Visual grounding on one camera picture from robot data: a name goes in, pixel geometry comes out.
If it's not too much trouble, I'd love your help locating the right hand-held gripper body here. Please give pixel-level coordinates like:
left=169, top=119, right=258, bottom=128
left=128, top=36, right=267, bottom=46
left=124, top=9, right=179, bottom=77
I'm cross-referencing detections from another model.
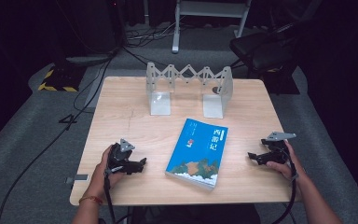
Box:
left=260, top=132, right=297, bottom=165

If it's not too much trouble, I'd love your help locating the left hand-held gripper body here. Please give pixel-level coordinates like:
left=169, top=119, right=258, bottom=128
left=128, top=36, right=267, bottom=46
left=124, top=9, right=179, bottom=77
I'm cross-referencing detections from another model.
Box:
left=106, top=138, right=145, bottom=175

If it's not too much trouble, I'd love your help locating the blue paperback book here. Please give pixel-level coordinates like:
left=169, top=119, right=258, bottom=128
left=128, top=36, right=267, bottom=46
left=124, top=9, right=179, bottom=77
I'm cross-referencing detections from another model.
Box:
left=164, top=117, right=229, bottom=191

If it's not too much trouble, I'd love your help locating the person's right hand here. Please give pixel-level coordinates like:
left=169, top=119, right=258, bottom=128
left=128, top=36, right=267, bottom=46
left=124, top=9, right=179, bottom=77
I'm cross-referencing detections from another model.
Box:
left=265, top=140, right=308, bottom=183

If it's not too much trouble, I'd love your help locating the person's left hand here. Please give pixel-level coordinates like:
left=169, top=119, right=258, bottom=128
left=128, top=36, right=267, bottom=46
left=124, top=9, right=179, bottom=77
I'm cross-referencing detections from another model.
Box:
left=89, top=145, right=126, bottom=192

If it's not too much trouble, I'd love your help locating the grey tape strip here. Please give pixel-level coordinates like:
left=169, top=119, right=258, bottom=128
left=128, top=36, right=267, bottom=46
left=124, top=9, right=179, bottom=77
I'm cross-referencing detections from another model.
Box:
left=65, top=174, right=90, bottom=185

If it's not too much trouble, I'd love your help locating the grey expandable metal bookend rack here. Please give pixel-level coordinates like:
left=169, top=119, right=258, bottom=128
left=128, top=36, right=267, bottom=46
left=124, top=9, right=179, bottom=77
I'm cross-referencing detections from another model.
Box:
left=145, top=62, right=235, bottom=120

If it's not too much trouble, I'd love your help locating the yellow black striped base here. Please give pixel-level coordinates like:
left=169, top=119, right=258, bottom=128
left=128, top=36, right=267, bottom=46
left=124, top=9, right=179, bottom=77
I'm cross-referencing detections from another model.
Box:
left=37, top=63, right=87, bottom=93

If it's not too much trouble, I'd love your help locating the black folding chair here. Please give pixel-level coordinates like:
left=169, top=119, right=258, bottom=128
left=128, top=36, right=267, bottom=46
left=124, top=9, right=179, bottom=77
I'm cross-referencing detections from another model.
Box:
left=228, top=21, right=304, bottom=80

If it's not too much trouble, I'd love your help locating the dark cabinet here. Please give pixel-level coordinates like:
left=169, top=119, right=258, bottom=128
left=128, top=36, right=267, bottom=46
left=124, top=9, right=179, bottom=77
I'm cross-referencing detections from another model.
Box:
left=55, top=0, right=128, bottom=62

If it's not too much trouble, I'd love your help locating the white metal stand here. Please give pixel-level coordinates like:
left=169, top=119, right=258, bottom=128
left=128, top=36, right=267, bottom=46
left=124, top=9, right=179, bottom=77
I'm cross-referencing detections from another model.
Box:
left=171, top=0, right=253, bottom=55

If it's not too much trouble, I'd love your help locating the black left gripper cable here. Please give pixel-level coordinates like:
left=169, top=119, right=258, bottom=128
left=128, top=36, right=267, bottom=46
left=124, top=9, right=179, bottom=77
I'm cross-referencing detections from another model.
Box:
left=103, top=169, right=118, bottom=224

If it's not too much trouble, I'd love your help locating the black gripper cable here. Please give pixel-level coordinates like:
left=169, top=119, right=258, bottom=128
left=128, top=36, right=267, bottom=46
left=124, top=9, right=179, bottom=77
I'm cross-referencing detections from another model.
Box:
left=103, top=169, right=118, bottom=224
left=270, top=148, right=298, bottom=224

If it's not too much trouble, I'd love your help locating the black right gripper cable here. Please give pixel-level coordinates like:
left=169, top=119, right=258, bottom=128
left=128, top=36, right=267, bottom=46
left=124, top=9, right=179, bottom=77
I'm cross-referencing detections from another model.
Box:
left=270, top=148, right=298, bottom=224

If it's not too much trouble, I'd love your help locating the red and gold bracelet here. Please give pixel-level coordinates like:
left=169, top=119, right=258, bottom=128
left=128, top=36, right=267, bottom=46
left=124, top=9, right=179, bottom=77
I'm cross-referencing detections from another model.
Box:
left=78, top=195, right=104, bottom=206

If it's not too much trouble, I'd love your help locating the long black floor cable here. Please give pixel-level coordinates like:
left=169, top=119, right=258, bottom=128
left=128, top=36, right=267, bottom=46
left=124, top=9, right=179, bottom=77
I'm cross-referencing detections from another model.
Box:
left=0, top=50, right=117, bottom=224

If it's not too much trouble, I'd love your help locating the bundle of floor cables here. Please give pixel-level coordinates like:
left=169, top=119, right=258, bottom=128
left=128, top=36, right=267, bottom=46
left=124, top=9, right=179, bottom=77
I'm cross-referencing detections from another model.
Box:
left=124, top=21, right=179, bottom=49

